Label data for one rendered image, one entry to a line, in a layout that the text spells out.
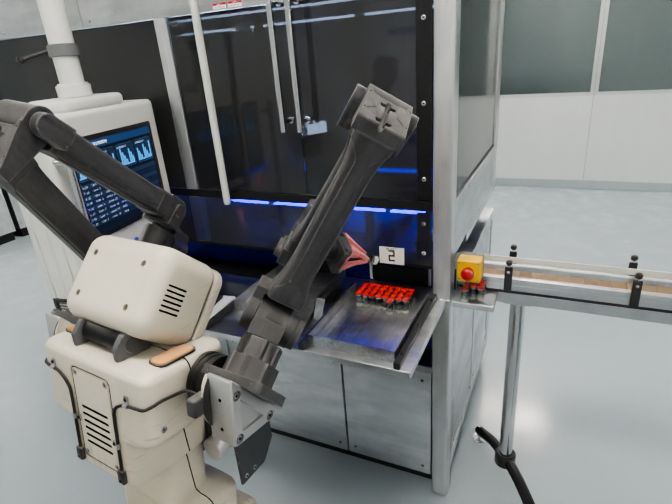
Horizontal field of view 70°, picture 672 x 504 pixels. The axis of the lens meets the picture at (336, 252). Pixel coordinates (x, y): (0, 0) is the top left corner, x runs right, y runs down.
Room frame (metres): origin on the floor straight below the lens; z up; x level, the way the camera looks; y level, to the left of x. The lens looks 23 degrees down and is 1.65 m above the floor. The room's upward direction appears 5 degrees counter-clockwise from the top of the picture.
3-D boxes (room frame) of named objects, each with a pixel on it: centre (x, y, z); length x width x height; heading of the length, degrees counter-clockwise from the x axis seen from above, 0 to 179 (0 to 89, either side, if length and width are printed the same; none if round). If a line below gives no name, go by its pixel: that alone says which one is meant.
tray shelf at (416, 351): (1.38, 0.04, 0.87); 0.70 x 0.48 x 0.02; 64
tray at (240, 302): (1.51, 0.16, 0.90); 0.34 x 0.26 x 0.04; 154
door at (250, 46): (1.69, 0.29, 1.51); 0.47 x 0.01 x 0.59; 64
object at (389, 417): (2.26, 0.35, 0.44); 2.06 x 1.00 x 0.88; 64
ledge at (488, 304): (1.39, -0.45, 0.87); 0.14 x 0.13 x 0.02; 154
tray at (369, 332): (1.26, -0.09, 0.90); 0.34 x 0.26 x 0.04; 153
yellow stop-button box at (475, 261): (1.36, -0.42, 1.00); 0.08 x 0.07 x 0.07; 154
